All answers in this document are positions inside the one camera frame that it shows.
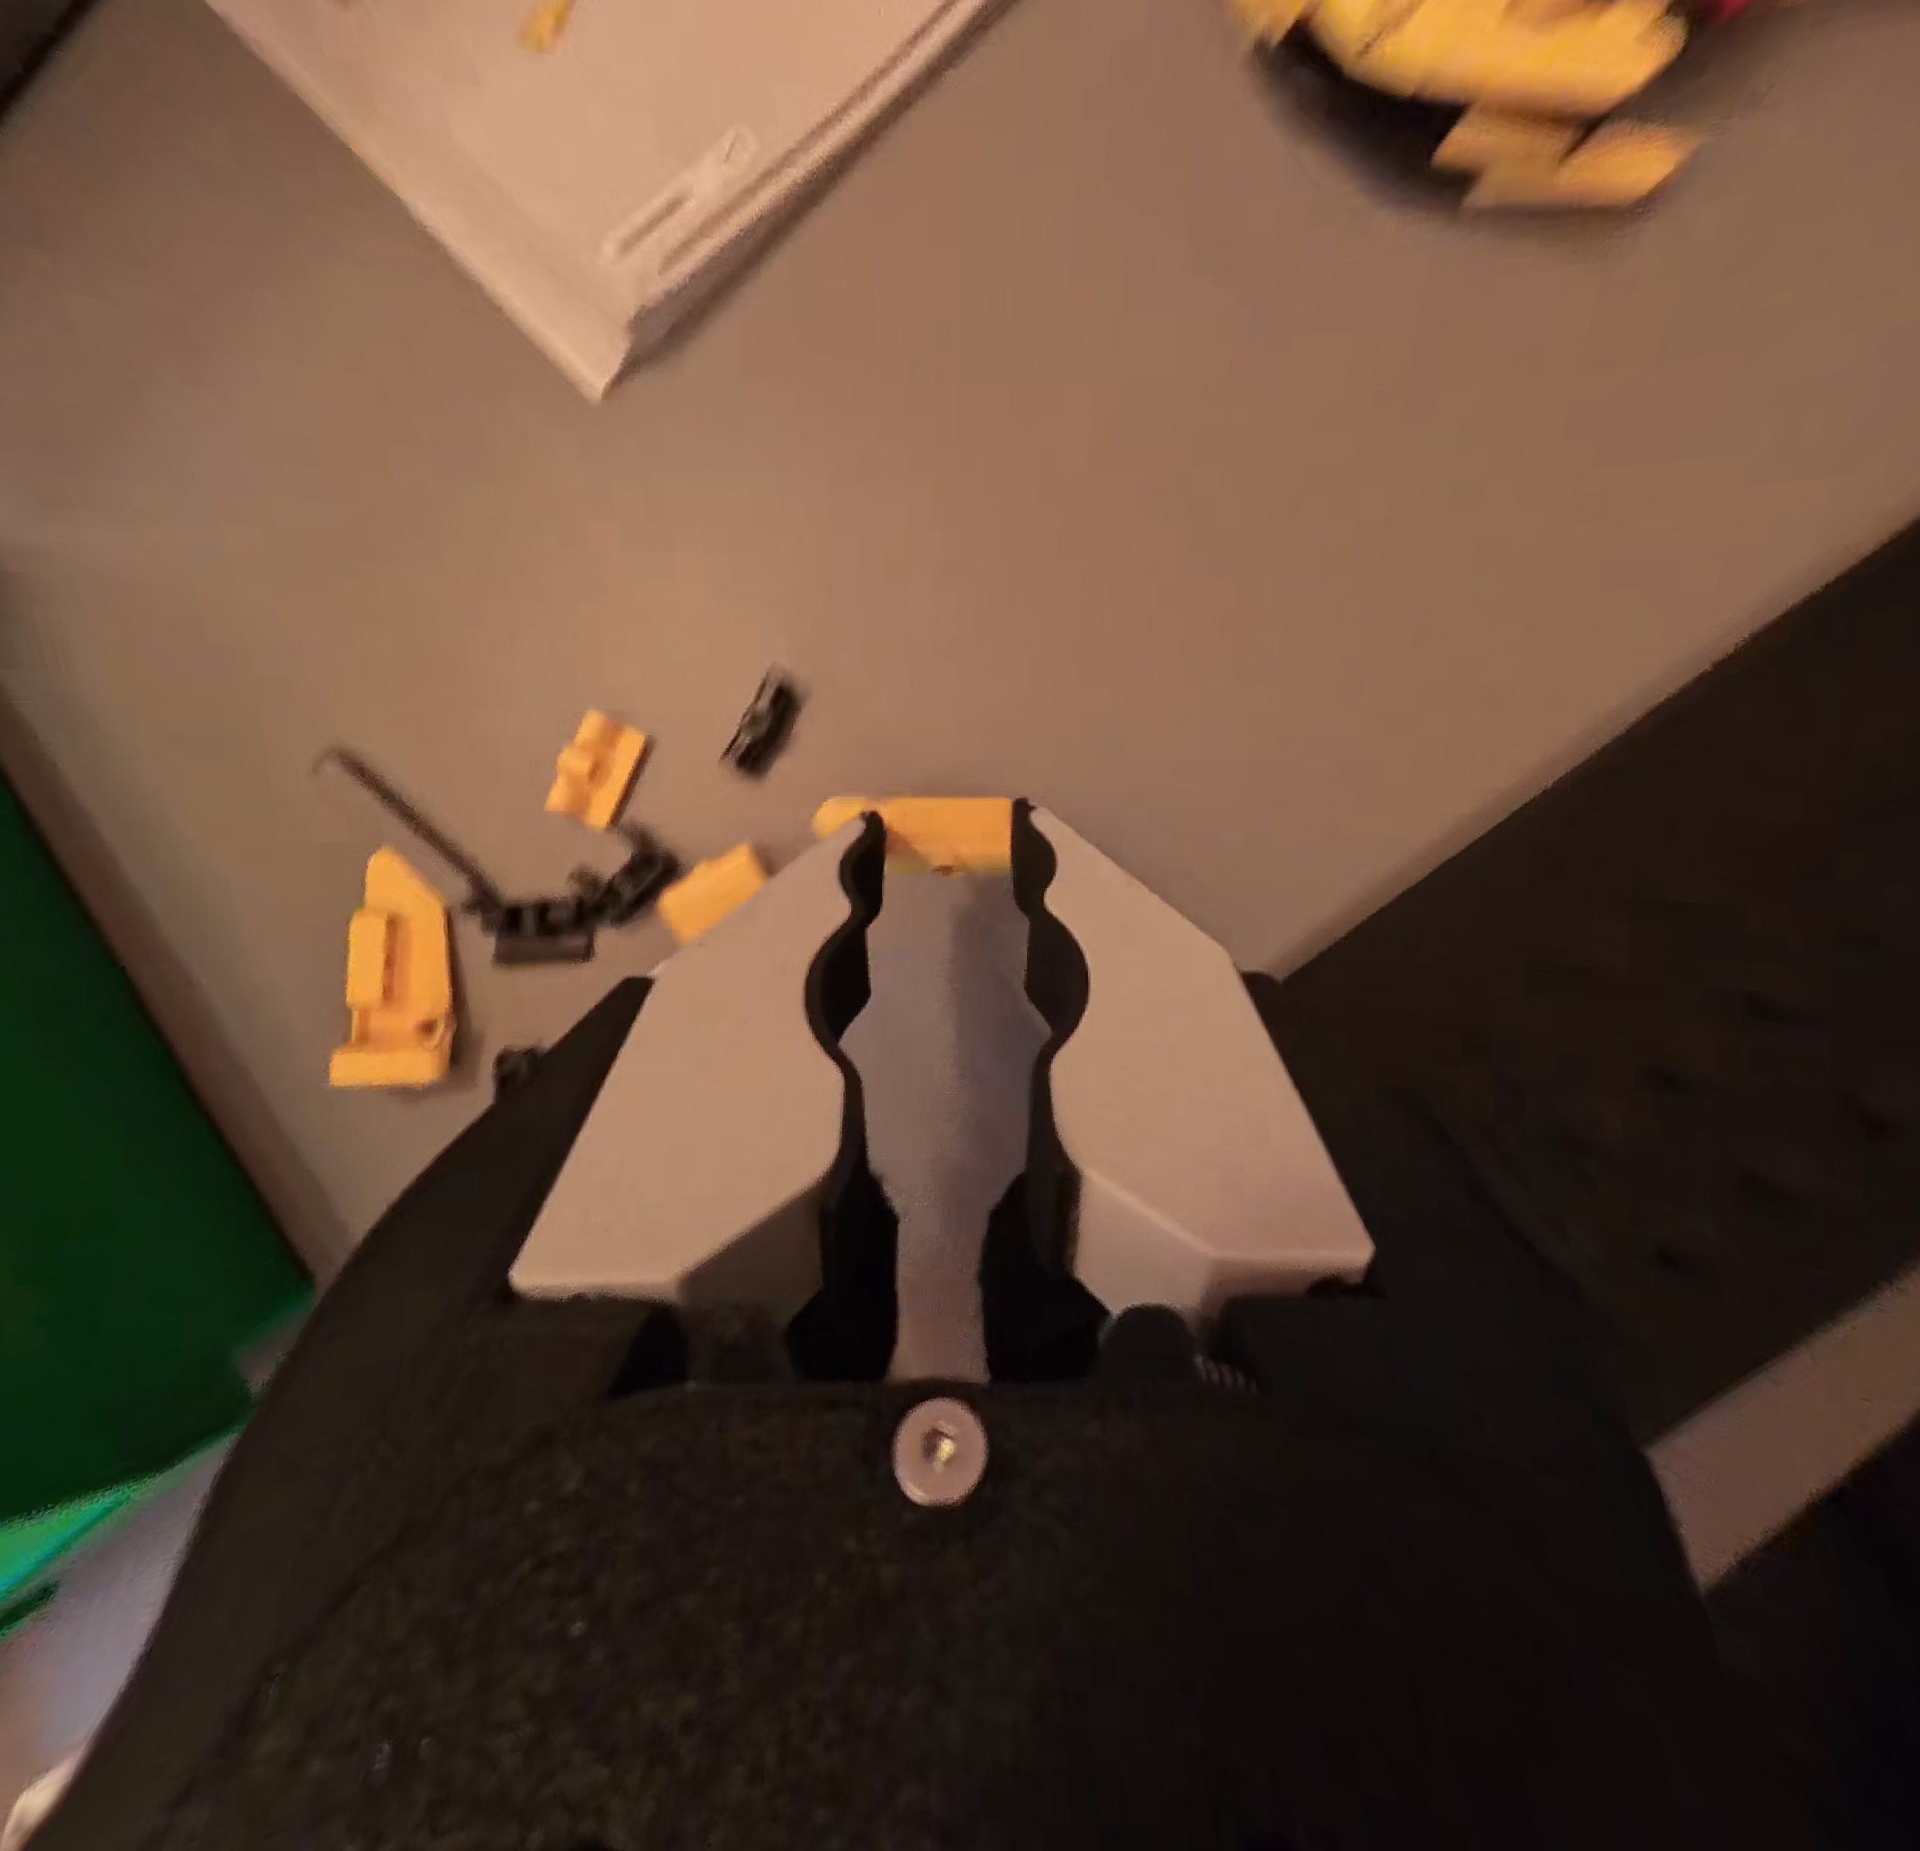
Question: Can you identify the instruction booklet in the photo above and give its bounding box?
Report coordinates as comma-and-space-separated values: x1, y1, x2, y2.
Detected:
171, 0, 1052, 401

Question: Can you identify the black axle yellow connector brick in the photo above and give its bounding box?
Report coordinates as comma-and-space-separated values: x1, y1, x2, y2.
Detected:
314, 745, 684, 967

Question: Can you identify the yellow curved panel brick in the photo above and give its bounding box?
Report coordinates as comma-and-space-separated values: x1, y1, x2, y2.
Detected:
813, 796, 1015, 875

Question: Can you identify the green plastic bin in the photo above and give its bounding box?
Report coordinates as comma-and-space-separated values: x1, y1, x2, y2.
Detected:
0, 772, 317, 1612

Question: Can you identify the small yellow brick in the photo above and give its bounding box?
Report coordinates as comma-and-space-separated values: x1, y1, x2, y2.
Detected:
658, 841, 770, 945
543, 707, 650, 831

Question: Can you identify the black perforated mat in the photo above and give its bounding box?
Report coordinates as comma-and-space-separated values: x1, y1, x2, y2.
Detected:
1267, 521, 1920, 1447

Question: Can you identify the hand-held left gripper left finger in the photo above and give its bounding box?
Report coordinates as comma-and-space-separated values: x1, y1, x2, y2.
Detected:
508, 812, 902, 1386

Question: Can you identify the grey desk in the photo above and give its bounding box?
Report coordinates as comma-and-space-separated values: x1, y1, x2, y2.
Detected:
0, 0, 1920, 1581

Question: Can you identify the small black connector brick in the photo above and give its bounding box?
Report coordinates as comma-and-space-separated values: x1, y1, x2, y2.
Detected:
720, 665, 805, 776

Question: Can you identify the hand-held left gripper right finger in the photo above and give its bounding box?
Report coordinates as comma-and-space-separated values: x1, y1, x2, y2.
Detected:
982, 798, 1377, 1386

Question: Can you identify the yellow brick car model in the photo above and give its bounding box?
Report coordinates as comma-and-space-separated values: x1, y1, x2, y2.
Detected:
1208, 0, 1877, 217

